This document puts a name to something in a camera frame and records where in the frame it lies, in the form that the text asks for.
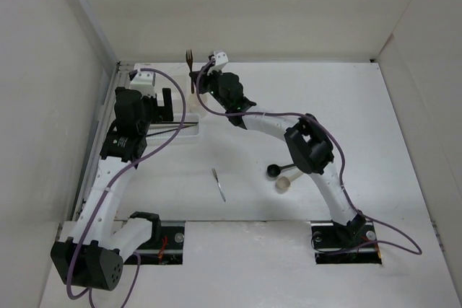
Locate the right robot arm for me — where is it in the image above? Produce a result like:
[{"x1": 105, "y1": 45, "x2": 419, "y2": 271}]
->
[{"x1": 188, "y1": 65, "x2": 366, "y2": 247}]

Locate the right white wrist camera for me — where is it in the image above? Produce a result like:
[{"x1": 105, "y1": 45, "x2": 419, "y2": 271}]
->
[{"x1": 209, "y1": 50, "x2": 229, "y2": 71}]

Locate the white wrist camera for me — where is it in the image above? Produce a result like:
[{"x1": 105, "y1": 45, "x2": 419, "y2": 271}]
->
[
  {"x1": 209, "y1": 50, "x2": 229, "y2": 71},
  {"x1": 128, "y1": 70, "x2": 155, "y2": 97}
]

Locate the white perforated flat tray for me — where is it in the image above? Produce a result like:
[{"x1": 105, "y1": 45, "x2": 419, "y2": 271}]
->
[{"x1": 147, "y1": 113, "x2": 201, "y2": 146}]

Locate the small silver fork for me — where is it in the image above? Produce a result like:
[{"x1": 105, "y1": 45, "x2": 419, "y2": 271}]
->
[{"x1": 212, "y1": 168, "x2": 227, "y2": 203}]

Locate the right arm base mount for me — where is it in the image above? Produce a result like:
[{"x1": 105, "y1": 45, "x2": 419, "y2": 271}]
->
[{"x1": 310, "y1": 221, "x2": 382, "y2": 265}]

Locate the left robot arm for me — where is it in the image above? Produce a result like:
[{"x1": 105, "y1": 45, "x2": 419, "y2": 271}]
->
[{"x1": 51, "y1": 87, "x2": 173, "y2": 291}]

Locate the white perforated square box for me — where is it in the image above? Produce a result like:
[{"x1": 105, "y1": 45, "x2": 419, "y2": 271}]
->
[{"x1": 171, "y1": 75, "x2": 190, "y2": 114}]

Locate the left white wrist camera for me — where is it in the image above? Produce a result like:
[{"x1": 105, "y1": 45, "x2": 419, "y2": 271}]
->
[{"x1": 128, "y1": 70, "x2": 155, "y2": 97}]

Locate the cream spoon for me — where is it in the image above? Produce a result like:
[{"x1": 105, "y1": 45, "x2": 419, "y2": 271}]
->
[{"x1": 275, "y1": 172, "x2": 304, "y2": 194}]

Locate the cream cylindrical cup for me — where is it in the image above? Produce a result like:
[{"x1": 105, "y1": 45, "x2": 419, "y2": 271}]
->
[{"x1": 187, "y1": 93, "x2": 208, "y2": 118}]

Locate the black spoon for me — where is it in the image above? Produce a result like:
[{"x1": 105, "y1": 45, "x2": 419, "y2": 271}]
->
[{"x1": 266, "y1": 164, "x2": 295, "y2": 180}]

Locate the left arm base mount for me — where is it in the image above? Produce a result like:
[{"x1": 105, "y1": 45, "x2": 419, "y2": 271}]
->
[{"x1": 136, "y1": 221, "x2": 186, "y2": 265}]

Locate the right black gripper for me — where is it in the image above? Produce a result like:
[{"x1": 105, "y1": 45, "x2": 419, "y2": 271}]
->
[{"x1": 189, "y1": 64, "x2": 230, "y2": 110}]

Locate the black thin chopstick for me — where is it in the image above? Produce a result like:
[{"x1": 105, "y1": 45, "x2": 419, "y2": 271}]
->
[{"x1": 147, "y1": 125, "x2": 199, "y2": 139}]

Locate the brown wooden fork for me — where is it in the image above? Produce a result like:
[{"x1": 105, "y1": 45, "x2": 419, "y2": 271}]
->
[{"x1": 185, "y1": 49, "x2": 195, "y2": 94}]

